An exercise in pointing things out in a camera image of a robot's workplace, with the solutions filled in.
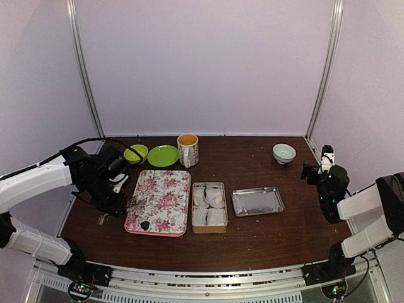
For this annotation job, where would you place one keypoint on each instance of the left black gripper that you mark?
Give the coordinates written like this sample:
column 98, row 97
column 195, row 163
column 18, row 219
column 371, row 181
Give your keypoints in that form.
column 116, row 207

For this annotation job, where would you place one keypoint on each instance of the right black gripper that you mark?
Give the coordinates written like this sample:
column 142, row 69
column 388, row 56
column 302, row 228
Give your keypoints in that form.
column 306, row 168

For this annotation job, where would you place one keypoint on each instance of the metal tongs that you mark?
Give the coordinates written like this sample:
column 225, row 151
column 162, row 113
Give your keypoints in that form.
column 137, row 203

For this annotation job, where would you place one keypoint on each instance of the tan tin lid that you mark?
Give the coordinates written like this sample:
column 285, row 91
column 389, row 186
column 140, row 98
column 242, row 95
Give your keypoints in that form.
column 257, row 201

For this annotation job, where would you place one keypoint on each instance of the white heart chocolate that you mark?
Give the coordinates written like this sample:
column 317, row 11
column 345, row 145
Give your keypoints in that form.
column 218, row 199

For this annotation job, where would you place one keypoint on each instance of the white swirl chocolate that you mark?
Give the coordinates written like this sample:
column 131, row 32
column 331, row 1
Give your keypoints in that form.
column 198, row 200

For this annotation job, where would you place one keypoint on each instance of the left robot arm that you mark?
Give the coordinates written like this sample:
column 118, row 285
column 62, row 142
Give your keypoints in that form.
column 70, row 167

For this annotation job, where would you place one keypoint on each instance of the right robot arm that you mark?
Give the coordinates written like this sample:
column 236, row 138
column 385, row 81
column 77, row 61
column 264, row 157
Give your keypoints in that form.
column 377, row 211

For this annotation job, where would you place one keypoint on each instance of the dark chocolate piece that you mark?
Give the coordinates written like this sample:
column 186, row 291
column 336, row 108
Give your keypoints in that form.
column 145, row 225

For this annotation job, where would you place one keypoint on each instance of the tan chocolate tin box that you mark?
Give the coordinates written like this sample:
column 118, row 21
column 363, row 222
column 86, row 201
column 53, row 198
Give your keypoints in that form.
column 210, row 217

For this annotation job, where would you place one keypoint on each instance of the pale celadon small bowl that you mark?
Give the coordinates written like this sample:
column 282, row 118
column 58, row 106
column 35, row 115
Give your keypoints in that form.
column 283, row 153

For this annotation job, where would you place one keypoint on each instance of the green plastic bowl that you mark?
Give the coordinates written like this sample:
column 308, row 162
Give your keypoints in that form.
column 136, row 154

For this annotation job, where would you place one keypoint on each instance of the green plastic plate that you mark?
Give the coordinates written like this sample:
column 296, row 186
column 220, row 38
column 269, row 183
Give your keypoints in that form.
column 163, row 156

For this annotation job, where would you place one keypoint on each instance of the floral mug orange inside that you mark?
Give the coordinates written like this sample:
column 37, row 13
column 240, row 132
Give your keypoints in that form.
column 188, row 147

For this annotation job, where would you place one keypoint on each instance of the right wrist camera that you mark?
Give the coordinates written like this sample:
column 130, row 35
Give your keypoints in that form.
column 327, row 159

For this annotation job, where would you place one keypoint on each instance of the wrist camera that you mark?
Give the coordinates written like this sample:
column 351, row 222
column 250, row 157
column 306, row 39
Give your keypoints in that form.
column 327, row 159
column 112, row 168

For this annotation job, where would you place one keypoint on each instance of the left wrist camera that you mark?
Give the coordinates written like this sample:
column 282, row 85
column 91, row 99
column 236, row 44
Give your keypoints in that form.
column 112, row 168

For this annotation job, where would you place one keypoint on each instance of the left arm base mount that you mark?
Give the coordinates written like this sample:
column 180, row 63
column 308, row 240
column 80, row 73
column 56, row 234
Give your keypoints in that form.
column 85, row 277

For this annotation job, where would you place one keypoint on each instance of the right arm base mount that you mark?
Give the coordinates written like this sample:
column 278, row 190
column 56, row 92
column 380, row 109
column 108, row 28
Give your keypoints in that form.
column 331, row 274

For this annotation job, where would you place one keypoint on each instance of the right aluminium corner post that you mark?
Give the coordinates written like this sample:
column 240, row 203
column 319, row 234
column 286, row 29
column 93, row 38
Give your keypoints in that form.
column 334, row 36

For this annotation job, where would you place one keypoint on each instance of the aluminium corner post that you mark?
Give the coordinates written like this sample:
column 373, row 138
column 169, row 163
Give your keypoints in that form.
column 334, row 36
column 83, row 72

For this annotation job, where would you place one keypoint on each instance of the aluminium front rail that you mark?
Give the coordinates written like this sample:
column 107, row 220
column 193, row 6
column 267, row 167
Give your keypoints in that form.
column 285, row 284

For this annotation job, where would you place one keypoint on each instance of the left aluminium corner post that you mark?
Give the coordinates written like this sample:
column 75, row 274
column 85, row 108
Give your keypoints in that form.
column 83, row 72

